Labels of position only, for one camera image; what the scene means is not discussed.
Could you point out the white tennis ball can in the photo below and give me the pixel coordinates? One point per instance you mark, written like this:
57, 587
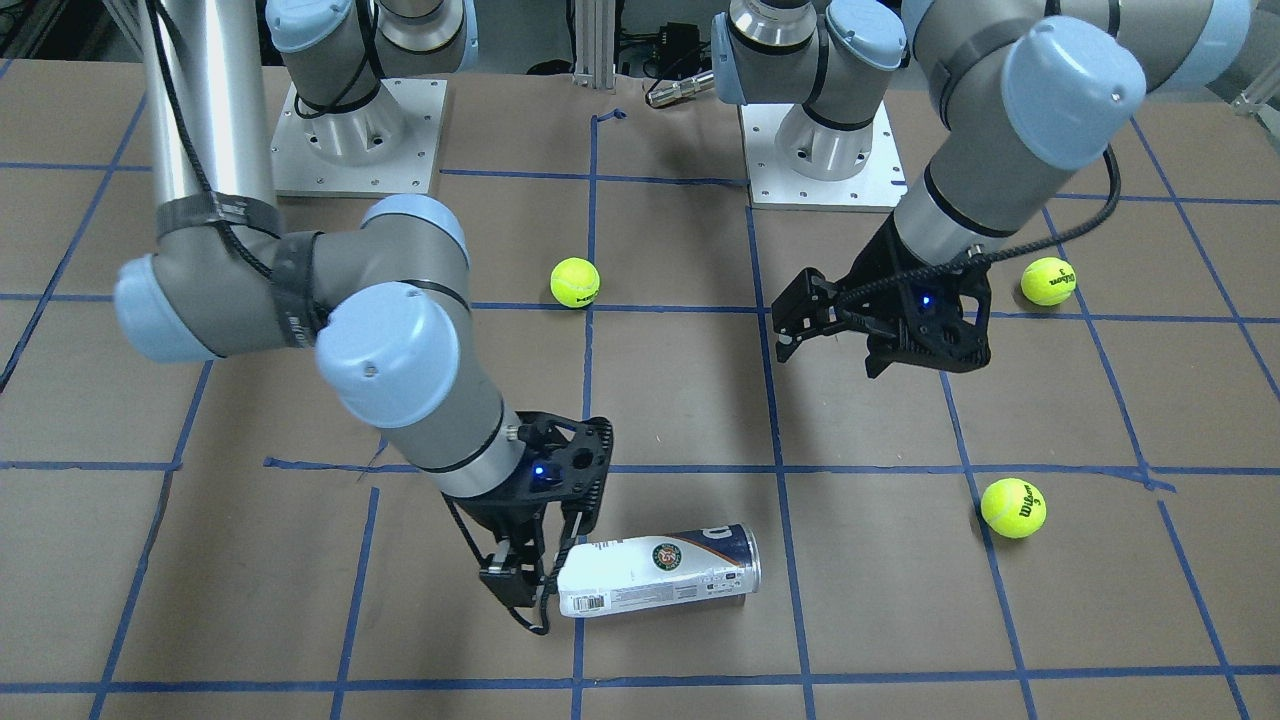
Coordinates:
647, 572

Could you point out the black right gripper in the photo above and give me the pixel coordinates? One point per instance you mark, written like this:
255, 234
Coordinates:
497, 513

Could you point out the tennis ball near base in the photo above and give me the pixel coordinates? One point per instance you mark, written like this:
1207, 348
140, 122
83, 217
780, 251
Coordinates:
1048, 281
1013, 507

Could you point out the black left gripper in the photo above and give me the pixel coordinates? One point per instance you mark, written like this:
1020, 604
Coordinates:
874, 300

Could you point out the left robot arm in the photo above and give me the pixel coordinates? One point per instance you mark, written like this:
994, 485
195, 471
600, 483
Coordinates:
1030, 92

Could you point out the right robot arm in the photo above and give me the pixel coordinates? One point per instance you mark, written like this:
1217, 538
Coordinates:
385, 308

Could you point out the tennis ball mid table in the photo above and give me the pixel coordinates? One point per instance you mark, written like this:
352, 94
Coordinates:
574, 282

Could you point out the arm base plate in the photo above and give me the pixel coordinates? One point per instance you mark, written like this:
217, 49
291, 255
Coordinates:
389, 146
820, 160

